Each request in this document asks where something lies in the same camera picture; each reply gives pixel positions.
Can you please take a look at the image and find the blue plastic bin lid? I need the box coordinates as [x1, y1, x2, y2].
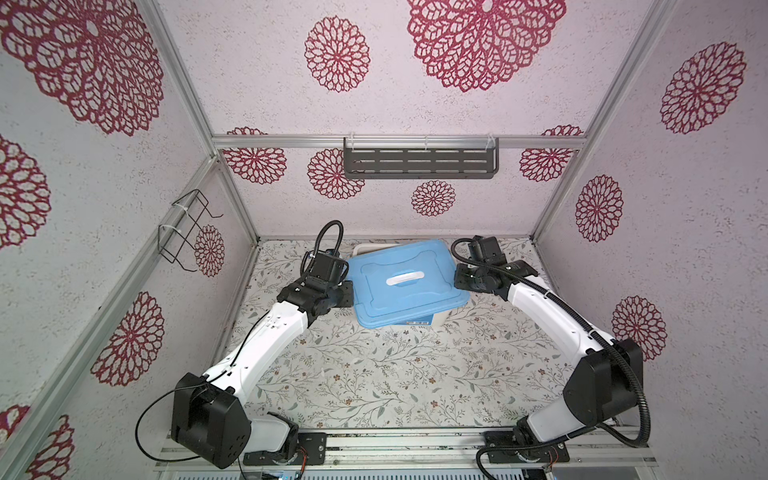
[346, 238, 472, 330]

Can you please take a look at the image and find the black wire wall rack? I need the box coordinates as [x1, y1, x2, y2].
[156, 189, 226, 278]

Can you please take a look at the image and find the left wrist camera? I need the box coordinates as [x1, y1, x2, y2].
[305, 251, 349, 284]

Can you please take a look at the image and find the dark grey wall shelf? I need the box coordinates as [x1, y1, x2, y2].
[342, 138, 499, 180]

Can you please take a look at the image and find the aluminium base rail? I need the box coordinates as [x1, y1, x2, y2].
[152, 427, 658, 472]

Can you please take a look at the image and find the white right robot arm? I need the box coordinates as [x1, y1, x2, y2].
[450, 236, 652, 464]

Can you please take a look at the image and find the white plastic bin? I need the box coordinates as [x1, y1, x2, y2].
[350, 242, 448, 330]

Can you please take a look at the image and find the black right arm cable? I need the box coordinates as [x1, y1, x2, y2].
[449, 236, 652, 480]

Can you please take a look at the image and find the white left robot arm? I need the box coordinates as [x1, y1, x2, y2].
[170, 280, 354, 469]

